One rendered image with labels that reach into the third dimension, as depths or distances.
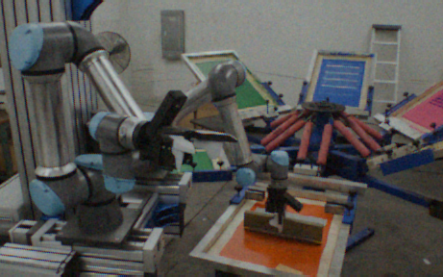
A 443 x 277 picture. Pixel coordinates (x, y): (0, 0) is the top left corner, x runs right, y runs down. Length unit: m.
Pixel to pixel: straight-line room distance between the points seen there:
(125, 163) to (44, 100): 0.30
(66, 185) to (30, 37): 0.41
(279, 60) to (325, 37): 0.76
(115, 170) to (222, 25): 5.55
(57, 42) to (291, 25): 5.19
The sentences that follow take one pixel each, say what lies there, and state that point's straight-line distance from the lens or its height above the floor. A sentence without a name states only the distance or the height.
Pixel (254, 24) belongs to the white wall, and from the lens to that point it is 6.25.
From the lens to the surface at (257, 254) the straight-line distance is 1.74.
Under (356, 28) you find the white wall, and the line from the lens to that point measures 5.97.
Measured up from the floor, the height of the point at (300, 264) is 0.95.
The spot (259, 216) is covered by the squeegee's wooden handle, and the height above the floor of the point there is 1.04.
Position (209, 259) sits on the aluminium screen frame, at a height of 0.99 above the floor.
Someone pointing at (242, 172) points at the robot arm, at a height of 1.32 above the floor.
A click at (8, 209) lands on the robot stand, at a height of 1.23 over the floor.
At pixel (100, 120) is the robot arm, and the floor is 1.68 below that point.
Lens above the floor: 1.93
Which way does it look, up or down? 18 degrees down
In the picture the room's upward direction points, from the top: straight up
